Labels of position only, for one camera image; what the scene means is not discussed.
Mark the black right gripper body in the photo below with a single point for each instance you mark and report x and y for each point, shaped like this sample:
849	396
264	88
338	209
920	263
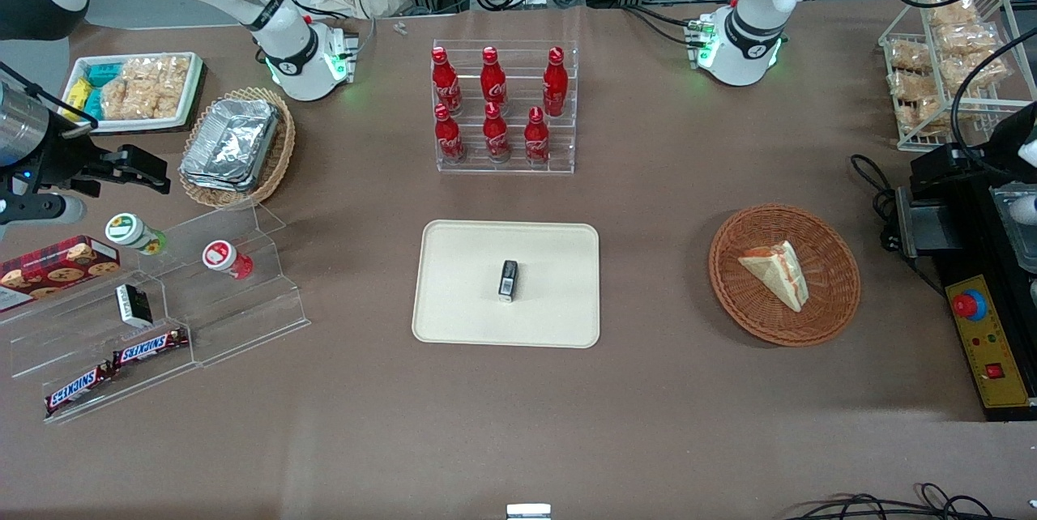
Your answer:
66	157

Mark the triangle sandwich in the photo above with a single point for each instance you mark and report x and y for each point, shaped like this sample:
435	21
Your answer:
782	273

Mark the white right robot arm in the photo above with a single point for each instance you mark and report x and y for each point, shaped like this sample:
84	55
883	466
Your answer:
283	58

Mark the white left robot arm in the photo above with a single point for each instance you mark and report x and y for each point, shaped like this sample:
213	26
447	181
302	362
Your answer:
753	34

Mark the white rectangular snack tray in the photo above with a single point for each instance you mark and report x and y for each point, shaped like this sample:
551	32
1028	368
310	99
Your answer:
130	125

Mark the aluminium foil tray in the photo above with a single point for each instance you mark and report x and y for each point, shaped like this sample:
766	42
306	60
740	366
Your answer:
231	143

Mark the light wicker basket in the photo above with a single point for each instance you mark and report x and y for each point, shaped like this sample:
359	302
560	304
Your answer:
279	155

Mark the brown wicker basket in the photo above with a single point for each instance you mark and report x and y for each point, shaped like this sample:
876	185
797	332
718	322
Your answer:
826	293

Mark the beige plastic tray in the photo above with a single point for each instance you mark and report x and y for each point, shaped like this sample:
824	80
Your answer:
462	301

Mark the tan snack bag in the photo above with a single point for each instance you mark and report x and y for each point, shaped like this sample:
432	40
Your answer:
976	73
972	40
932	117
914	87
952	11
909	56

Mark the green lid cup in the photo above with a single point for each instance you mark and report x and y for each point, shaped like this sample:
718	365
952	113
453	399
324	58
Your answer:
130	230

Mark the teal snack packet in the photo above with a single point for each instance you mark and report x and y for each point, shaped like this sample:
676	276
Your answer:
91	103
103	73

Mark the yellow snack packet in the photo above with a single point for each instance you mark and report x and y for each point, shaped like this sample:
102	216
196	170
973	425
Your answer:
77	92

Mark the rice cracker bag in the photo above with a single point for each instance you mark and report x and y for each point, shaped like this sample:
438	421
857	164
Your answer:
146	87

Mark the black control box yellow panel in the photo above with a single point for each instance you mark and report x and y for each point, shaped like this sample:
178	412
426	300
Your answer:
972	261

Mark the steel pan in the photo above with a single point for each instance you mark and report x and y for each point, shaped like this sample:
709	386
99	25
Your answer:
1013	249

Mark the red lid cup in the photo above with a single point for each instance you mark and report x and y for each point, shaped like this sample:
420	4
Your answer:
223	257

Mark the red cookie box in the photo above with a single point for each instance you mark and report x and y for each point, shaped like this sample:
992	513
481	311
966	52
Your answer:
57	269

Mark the red emergency stop button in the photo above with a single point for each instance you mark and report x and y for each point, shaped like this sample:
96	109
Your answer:
968	305

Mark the black and white small box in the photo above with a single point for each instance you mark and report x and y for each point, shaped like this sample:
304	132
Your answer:
134	305

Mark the snickers chocolate bar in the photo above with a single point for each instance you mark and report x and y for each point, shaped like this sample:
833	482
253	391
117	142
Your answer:
150	347
77	389

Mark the clear acrylic step display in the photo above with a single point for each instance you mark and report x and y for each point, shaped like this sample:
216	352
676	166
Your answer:
243	317

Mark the red cola bottle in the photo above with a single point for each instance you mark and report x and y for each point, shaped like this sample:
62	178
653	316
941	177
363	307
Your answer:
448	139
536	141
496	138
444	83
493	83
555	87

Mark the clear acrylic bottle rack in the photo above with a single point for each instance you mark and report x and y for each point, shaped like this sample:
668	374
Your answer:
506	168

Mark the small black box with label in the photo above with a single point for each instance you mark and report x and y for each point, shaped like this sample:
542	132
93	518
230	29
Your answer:
508	281

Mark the small white block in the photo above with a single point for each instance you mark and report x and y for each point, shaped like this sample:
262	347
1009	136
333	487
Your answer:
528	512

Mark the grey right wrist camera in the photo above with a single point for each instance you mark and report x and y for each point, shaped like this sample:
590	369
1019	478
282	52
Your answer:
40	210

